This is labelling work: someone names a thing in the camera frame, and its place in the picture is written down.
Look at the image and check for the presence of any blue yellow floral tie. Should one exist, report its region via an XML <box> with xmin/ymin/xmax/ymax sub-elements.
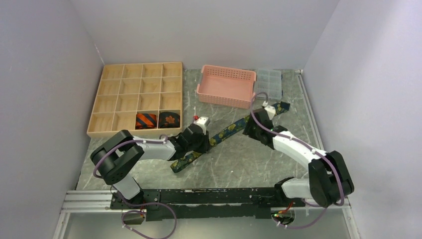
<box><xmin>170</xmin><ymin>101</ymin><xmax>291</xmax><ymax>173</ymax></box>

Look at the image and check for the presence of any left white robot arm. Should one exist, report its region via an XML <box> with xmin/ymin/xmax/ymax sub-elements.
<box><xmin>90</xmin><ymin>123</ymin><xmax>209</xmax><ymax>209</ymax></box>

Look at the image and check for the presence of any pink plastic basket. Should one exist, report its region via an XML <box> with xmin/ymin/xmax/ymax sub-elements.
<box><xmin>196</xmin><ymin>65</ymin><xmax>257</xmax><ymax>109</ymax></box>

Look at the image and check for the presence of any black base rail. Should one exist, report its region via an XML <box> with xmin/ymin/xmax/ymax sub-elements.
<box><xmin>110</xmin><ymin>187</ymin><xmax>305</xmax><ymax>222</ymax></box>

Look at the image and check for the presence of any orange navy striped tie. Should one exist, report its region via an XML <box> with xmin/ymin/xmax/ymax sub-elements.
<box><xmin>135</xmin><ymin>113</ymin><xmax>157</xmax><ymax>129</ymax></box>

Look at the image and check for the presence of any wooden compartment tray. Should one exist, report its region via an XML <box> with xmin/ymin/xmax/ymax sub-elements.
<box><xmin>87</xmin><ymin>62</ymin><xmax>183</xmax><ymax>138</ymax></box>

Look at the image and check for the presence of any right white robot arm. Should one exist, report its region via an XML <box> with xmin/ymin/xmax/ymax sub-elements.
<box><xmin>243</xmin><ymin>106</ymin><xmax>355</xmax><ymax>208</ymax></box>

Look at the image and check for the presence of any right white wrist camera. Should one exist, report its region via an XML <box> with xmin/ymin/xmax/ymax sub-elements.
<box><xmin>262</xmin><ymin>101</ymin><xmax>277</xmax><ymax>120</ymax></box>

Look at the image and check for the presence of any dark rolled tie orange leaf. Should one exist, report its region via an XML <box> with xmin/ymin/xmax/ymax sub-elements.
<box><xmin>158</xmin><ymin>111</ymin><xmax>181</xmax><ymax>128</ymax></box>

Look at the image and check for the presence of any aluminium frame rail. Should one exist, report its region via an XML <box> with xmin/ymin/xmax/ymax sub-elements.
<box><xmin>295</xmin><ymin>69</ymin><xmax>351</xmax><ymax>209</ymax></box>

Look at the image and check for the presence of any clear plastic organizer box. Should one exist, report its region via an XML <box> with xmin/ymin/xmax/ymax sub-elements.
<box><xmin>254</xmin><ymin>68</ymin><xmax>283</xmax><ymax>100</ymax></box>

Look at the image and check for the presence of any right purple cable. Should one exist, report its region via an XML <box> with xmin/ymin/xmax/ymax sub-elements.
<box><xmin>249</xmin><ymin>92</ymin><xmax>346</xmax><ymax>230</ymax></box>

